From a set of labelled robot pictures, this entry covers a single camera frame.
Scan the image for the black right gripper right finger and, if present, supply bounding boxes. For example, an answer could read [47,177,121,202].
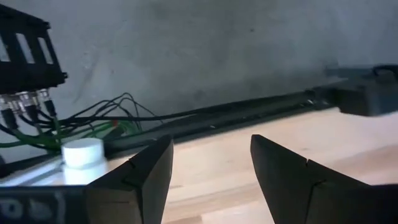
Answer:
[250,134,398,224]

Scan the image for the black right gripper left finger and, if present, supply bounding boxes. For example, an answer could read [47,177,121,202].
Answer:
[0,134,174,224]

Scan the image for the white plastic pill bottle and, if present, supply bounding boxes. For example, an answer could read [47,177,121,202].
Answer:
[61,138,109,186]

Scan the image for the black control box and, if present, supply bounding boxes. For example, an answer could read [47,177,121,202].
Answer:
[0,4,68,95]

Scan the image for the black cable bundle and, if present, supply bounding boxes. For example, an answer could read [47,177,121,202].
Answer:
[57,92,164,133]

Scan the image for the green cable bundle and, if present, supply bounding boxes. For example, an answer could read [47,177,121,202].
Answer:
[0,119,141,152]

